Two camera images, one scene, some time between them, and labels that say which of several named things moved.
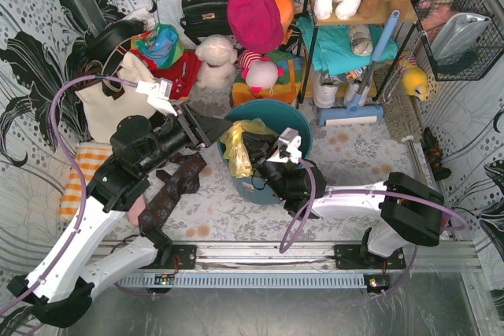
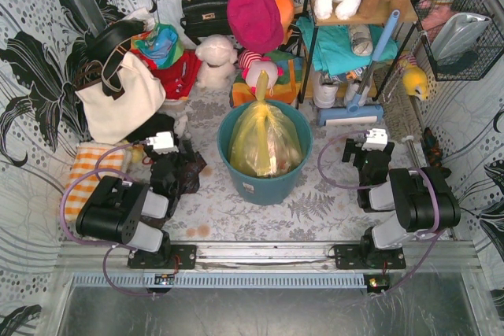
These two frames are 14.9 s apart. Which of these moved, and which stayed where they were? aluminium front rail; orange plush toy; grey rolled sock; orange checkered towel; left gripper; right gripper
Moved: left gripper; right gripper
Stayed: aluminium front rail; orange checkered towel; grey rolled sock; orange plush toy
